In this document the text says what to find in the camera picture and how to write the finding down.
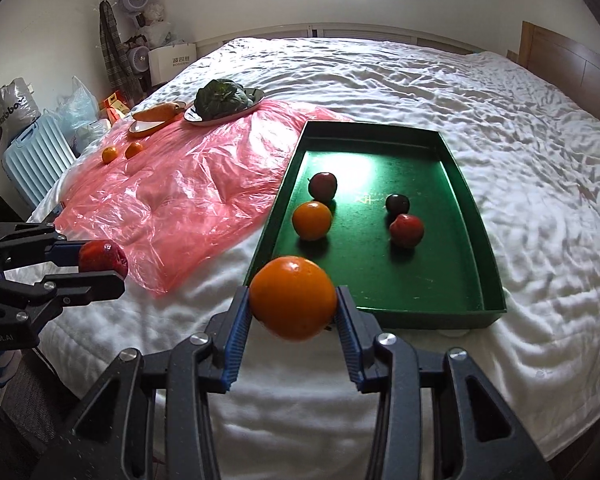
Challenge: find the wooden bed headboard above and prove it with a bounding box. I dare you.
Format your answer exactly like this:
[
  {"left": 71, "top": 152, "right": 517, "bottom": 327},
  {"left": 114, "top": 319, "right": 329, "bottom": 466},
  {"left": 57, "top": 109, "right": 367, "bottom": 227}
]
[{"left": 506, "top": 21, "right": 600, "bottom": 129}]

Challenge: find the plaid scarf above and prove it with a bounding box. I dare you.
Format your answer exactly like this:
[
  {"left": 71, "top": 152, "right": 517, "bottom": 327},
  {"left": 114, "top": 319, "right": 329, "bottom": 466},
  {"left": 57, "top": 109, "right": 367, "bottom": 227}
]
[{"left": 99, "top": 0, "right": 146, "bottom": 104}]

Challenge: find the white panelled ledge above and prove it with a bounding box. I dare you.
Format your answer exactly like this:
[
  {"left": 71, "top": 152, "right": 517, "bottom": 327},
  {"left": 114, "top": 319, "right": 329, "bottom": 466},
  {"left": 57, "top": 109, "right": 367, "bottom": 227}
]
[{"left": 197, "top": 22, "right": 482, "bottom": 56}]

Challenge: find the spinach bunch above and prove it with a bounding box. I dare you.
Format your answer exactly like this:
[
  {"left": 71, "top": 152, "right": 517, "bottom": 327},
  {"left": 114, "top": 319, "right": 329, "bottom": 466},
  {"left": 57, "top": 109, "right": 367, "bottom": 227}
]
[{"left": 195, "top": 79, "right": 254, "bottom": 120}]

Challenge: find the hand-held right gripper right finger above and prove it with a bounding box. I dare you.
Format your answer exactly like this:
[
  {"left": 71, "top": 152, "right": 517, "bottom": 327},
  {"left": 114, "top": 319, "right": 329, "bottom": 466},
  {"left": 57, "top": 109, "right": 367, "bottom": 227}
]
[{"left": 335, "top": 286, "right": 555, "bottom": 480}]

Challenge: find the clear bluish plastic bag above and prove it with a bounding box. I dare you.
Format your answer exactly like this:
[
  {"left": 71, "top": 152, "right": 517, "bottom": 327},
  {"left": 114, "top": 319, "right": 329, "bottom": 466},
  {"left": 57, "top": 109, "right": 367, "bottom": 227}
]
[{"left": 55, "top": 76, "right": 101, "bottom": 134}]

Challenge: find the orange rimmed plate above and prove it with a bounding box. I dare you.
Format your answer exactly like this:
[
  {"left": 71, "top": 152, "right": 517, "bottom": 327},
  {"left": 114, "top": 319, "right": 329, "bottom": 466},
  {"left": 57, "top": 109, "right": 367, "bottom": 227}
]
[{"left": 127, "top": 112, "right": 174, "bottom": 139}]

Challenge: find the white printed plastic bag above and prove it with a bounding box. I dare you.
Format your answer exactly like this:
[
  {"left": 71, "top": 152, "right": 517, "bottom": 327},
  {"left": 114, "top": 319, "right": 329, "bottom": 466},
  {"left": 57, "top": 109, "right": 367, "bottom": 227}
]
[{"left": 0, "top": 78, "right": 41, "bottom": 129}]

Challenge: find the dark red apple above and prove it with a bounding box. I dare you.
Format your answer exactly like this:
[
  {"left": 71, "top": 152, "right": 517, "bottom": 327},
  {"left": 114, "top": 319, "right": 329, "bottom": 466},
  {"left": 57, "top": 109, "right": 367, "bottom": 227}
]
[{"left": 308, "top": 172, "right": 339, "bottom": 201}]

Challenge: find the pink plastic sheet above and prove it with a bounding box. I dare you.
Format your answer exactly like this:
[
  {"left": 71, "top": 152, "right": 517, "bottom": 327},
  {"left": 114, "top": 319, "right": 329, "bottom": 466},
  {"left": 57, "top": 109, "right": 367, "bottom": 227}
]
[{"left": 55, "top": 100, "right": 352, "bottom": 299}]

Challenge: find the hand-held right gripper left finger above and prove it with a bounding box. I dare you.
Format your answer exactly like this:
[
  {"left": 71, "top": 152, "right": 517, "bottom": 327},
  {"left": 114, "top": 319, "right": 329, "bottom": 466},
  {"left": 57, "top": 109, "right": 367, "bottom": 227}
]
[{"left": 49, "top": 286, "right": 254, "bottom": 480}]

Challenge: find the crumpled clear plastic bag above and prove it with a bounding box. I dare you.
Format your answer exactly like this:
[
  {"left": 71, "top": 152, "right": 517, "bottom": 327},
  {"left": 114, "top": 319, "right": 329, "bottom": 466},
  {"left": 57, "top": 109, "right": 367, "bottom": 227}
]
[{"left": 142, "top": 4, "right": 174, "bottom": 46}]

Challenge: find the carrot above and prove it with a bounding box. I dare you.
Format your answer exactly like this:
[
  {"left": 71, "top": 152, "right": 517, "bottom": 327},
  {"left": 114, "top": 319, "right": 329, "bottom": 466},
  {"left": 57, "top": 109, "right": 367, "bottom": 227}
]
[{"left": 132, "top": 102, "right": 187, "bottom": 122}]

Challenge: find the white paper bag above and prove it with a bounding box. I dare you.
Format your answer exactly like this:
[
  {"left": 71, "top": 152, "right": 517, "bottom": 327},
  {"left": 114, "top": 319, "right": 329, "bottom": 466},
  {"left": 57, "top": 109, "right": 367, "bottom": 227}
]
[{"left": 148, "top": 42, "right": 199, "bottom": 86}]

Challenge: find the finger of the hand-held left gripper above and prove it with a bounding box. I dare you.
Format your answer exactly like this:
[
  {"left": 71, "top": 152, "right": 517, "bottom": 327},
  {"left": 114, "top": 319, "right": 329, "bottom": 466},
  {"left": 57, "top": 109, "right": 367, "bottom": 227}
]
[
  {"left": 0, "top": 222, "right": 89, "bottom": 268},
  {"left": 0, "top": 270, "right": 127, "bottom": 322}
]

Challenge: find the green rectangular tray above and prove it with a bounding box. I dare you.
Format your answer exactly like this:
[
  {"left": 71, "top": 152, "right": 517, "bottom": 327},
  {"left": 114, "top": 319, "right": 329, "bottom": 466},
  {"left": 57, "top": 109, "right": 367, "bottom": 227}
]
[{"left": 245, "top": 120, "right": 509, "bottom": 332}]

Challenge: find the dark purple plum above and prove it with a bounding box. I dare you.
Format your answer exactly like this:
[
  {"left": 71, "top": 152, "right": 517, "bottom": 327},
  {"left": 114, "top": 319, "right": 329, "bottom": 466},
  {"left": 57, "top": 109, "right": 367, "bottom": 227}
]
[{"left": 385, "top": 193, "right": 411, "bottom": 216}]

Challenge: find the dark grey cloth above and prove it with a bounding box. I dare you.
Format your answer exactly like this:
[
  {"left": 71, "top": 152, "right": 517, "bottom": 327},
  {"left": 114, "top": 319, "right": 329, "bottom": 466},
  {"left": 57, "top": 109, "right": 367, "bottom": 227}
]
[{"left": 0, "top": 350, "right": 88, "bottom": 480}]

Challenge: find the orange red rice bag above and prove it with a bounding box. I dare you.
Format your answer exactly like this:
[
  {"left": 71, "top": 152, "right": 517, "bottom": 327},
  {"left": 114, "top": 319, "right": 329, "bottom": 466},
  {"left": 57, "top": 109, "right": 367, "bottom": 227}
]
[{"left": 100, "top": 91, "right": 132, "bottom": 124}]

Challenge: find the light blue suitcase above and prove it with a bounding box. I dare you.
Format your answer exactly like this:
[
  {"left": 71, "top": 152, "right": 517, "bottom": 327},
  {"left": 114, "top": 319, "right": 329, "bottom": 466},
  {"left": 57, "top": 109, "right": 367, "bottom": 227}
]
[{"left": 2, "top": 114, "right": 76, "bottom": 207}]

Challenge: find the small purple fan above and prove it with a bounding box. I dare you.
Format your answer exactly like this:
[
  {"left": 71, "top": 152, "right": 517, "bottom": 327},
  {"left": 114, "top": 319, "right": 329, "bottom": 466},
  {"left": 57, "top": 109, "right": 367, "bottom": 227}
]
[{"left": 126, "top": 45, "right": 152, "bottom": 69}]

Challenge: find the white plate green rim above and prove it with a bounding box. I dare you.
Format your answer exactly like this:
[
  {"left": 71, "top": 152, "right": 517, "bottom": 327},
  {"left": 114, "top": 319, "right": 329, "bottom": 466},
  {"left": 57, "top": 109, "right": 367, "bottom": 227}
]
[{"left": 183, "top": 88, "right": 266, "bottom": 127}]

